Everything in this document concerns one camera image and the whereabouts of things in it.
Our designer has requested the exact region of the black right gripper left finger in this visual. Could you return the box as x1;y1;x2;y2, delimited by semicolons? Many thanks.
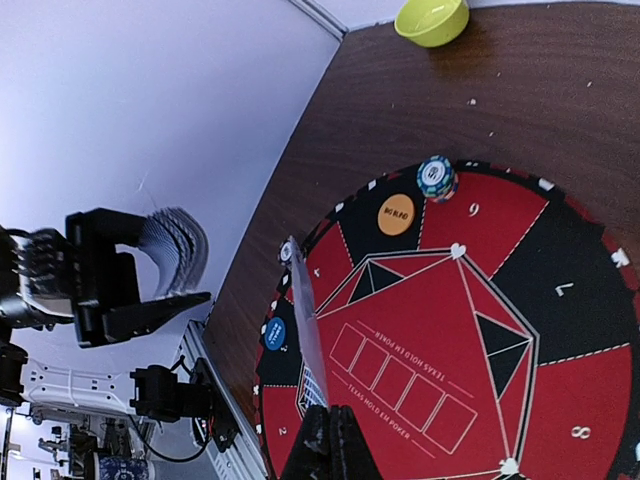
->
280;405;331;480

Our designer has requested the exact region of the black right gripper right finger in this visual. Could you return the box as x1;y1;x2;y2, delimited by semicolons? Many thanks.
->
329;406;383;480

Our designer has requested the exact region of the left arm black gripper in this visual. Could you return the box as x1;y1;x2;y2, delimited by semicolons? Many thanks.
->
65;208;211;348

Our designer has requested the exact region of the dealt blue playing card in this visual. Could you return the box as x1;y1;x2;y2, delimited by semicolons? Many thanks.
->
288;236;330;409

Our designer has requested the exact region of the blue deck of cards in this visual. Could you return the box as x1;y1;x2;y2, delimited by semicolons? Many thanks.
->
137;207;209;297

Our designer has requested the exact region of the blue small blind button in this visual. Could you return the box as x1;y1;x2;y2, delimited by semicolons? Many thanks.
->
262;316;287;351

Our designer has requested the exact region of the orange big blind button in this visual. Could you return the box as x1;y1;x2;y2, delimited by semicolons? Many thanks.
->
377;194;415;236

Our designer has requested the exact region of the poker chip stack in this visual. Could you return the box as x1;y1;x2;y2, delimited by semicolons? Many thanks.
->
416;155;459;203
278;238;299;268

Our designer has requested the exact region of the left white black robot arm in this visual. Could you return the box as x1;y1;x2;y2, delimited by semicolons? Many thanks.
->
1;207;211;407

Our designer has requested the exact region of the round red black poker mat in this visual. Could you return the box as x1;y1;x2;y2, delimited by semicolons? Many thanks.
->
253;161;639;479

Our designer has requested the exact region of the lime green plastic bowl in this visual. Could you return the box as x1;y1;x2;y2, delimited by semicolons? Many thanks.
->
394;0;470;48

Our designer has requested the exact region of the left aluminium frame post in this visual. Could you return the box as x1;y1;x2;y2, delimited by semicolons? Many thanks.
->
288;0;349;42

